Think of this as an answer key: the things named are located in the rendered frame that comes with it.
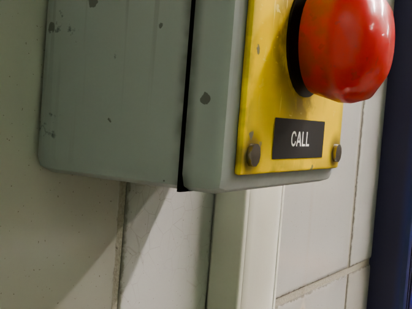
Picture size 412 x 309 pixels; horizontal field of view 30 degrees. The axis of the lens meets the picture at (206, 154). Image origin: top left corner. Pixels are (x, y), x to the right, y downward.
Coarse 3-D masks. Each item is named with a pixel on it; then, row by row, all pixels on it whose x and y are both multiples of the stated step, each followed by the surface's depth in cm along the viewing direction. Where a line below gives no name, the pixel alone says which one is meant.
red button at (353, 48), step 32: (320, 0) 24; (352, 0) 23; (384, 0) 24; (320, 32) 23; (352, 32) 23; (384, 32) 24; (320, 64) 24; (352, 64) 23; (384, 64) 24; (352, 96) 24
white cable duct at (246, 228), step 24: (240, 192) 36; (264, 192) 38; (216, 216) 36; (240, 216) 36; (264, 216) 38; (216, 240) 36; (240, 240) 36; (264, 240) 38; (216, 264) 37; (240, 264) 36; (264, 264) 38; (216, 288) 37; (240, 288) 36; (264, 288) 39
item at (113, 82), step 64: (64, 0) 24; (128, 0) 23; (192, 0) 22; (256, 0) 22; (64, 64) 24; (128, 64) 23; (192, 64) 22; (256, 64) 22; (64, 128) 24; (128, 128) 23; (192, 128) 22; (256, 128) 23; (320, 128) 27
